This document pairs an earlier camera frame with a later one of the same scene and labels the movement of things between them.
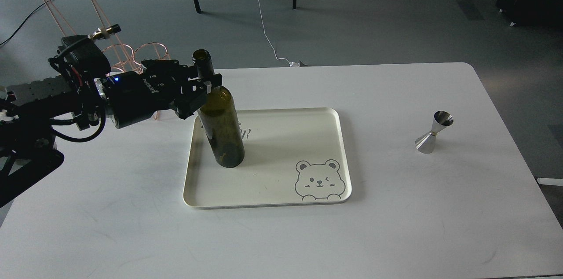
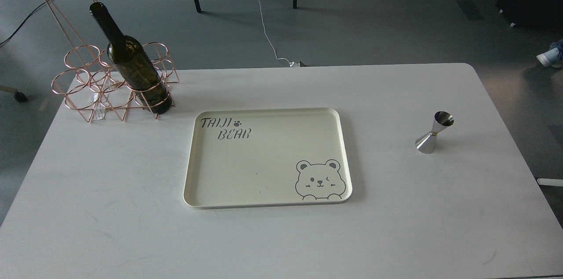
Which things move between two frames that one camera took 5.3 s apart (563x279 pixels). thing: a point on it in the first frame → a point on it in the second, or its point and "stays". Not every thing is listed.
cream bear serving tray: [292, 156] stays
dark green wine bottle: [217, 116] → [137, 67]
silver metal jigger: [426, 144] stays
